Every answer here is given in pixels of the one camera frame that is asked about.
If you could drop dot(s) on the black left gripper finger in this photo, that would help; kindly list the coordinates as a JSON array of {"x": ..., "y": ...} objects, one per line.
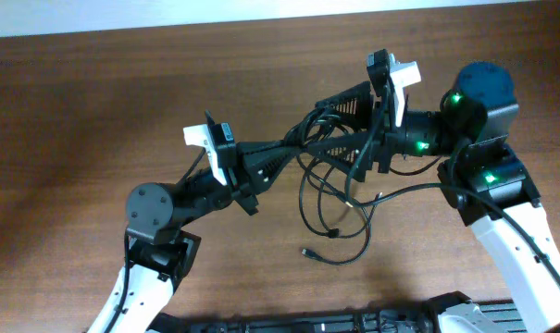
[
  {"x": 264, "y": 167},
  {"x": 266, "y": 150}
]

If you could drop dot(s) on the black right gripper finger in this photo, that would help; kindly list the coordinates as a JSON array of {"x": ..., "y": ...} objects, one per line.
[
  {"x": 351, "y": 152},
  {"x": 353, "y": 107}
]

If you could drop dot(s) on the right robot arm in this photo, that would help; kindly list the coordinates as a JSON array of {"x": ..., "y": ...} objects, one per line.
[{"x": 478, "y": 173}]

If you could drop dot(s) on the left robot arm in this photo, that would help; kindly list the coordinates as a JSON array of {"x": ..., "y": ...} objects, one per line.
[{"x": 158, "y": 253}]

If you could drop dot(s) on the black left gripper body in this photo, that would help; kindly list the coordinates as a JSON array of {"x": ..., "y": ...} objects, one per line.
[{"x": 238, "y": 176}]

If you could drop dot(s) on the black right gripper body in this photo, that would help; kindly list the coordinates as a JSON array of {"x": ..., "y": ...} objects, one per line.
[{"x": 381, "y": 139}]

